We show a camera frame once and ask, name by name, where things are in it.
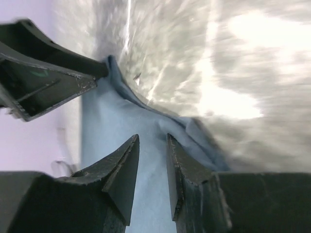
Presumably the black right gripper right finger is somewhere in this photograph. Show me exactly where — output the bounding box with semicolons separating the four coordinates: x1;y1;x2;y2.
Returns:
166;135;311;233

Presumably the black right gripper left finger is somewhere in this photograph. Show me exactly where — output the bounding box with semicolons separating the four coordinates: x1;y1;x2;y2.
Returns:
0;135;139;233

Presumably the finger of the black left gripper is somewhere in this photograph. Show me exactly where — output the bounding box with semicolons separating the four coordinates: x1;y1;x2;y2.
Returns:
0;19;108;78
0;53;97;121

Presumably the teal blue t shirt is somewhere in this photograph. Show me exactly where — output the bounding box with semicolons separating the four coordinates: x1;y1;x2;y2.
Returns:
81;56;228;233

